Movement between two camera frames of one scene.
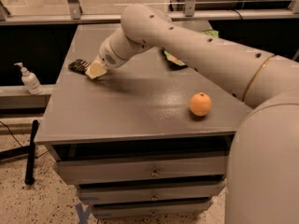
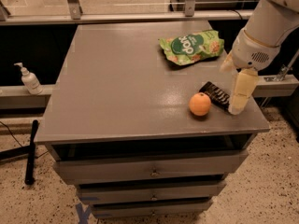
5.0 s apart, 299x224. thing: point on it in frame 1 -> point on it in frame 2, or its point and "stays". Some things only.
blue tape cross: [83, 215] stays
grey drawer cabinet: [143, 139] stays
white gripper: [106, 54] -> [251, 51]
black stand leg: [29, 176] stays
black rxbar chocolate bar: [79, 65] -> [216, 95]
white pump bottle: [30, 80] stays
